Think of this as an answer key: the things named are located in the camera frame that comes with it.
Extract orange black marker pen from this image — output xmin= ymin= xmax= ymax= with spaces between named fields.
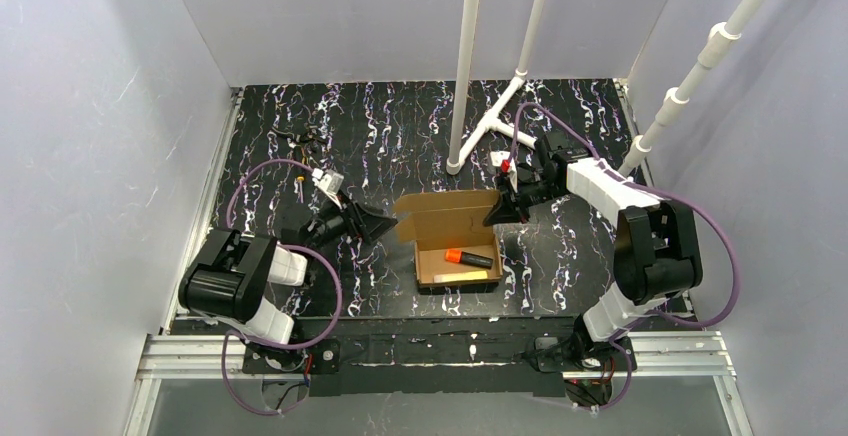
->
xmin=444 ymin=249 xmax=494 ymax=269

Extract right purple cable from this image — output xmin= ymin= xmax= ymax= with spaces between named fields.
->
xmin=508 ymin=101 xmax=741 ymax=413

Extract black pliers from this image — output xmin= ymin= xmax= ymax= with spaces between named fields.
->
xmin=271 ymin=125 xmax=328 ymax=155

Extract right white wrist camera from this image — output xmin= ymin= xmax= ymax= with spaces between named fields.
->
xmin=489 ymin=151 xmax=518 ymax=190

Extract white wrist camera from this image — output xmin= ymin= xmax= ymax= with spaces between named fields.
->
xmin=311 ymin=168 xmax=344 ymax=206
xmin=489 ymin=151 xmax=518 ymax=190

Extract pale yellow marker pen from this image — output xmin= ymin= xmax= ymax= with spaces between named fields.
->
xmin=433 ymin=270 xmax=489 ymax=285

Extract white PVC pipe frame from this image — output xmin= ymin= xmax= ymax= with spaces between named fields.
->
xmin=445 ymin=0 xmax=559 ymax=176

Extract yellow black screwdriver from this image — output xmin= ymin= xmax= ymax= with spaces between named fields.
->
xmin=296 ymin=176 xmax=305 ymax=203

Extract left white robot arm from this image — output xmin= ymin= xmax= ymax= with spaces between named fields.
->
xmin=178 ymin=199 xmax=398 ymax=350

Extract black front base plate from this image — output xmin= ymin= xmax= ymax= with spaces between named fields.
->
xmin=241 ymin=314 xmax=654 ymax=400

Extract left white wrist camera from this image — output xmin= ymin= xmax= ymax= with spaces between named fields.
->
xmin=311 ymin=168 xmax=344 ymax=206

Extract brown cardboard box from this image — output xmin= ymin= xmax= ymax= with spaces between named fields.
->
xmin=393 ymin=189 xmax=503 ymax=293

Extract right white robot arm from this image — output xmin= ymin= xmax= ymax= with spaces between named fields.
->
xmin=484 ymin=131 xmax=703 ymax=358

